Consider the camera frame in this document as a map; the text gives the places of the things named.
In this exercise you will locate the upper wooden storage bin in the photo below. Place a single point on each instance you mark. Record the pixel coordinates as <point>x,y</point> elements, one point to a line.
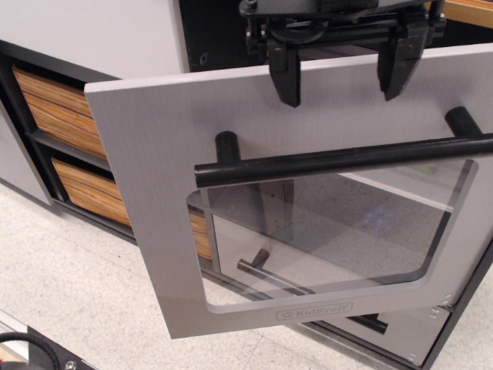
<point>59,108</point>

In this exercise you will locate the wooden storage bin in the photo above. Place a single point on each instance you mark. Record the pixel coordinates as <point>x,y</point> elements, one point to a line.
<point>92,191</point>
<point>59,108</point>

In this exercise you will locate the grey toy oven door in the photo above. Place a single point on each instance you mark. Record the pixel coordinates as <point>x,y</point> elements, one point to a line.
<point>155,130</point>

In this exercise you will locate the black oven door handle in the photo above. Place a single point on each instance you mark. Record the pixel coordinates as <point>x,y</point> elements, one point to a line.
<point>468,141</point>

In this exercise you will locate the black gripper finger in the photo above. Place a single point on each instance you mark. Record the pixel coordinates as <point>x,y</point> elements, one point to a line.
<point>284,66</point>
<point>399,57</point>

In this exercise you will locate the lower wooden storage bin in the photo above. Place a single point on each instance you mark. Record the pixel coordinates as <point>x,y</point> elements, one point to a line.
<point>92,191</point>

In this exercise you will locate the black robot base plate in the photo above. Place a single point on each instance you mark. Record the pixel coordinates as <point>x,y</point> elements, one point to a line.
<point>38,359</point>

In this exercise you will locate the grey toy kitchen cabinet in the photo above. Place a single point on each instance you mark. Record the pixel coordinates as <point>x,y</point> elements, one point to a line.
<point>111,249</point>

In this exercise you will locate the lower grey cabinet door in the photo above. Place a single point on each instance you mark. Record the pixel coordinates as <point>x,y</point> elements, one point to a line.
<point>401,336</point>

